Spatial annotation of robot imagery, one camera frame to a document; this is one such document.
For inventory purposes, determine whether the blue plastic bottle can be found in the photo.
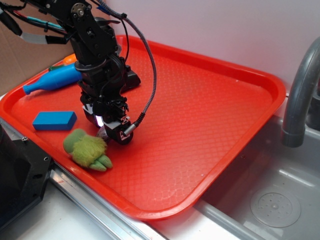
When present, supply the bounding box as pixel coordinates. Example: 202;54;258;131
22;63;82;95

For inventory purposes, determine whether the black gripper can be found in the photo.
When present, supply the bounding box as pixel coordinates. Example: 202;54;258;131
74;56;134;145

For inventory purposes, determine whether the green plush toy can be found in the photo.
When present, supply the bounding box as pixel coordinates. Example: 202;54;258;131
63;128;113;172

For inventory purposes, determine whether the blue rectangular block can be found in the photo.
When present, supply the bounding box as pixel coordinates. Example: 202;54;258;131
32;111;77;131

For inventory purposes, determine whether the grey sink faucet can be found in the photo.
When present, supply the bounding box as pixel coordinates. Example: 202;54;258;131
280;38;320;148

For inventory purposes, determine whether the braided grey cable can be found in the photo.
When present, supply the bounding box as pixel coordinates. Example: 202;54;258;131
96;0;158;135

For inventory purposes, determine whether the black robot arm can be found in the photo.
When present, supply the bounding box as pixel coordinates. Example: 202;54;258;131
0;0;141;145

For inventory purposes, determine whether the brown cardboard box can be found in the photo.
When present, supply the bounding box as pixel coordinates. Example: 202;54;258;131
0;23;73;95

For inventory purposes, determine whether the aluminium rail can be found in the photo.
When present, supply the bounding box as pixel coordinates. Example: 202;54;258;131
0;117;171;240

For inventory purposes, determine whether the red plastic tray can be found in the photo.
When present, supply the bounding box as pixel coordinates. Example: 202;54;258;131
0;42;286;221

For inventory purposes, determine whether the grey toy sink basin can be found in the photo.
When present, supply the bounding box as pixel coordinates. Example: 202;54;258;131
195;116;320;240

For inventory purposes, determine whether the orange toy carrot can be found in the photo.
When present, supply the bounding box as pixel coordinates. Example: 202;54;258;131
48;53;77;72

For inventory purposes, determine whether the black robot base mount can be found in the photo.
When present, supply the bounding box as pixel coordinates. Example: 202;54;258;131
0;127;54;230

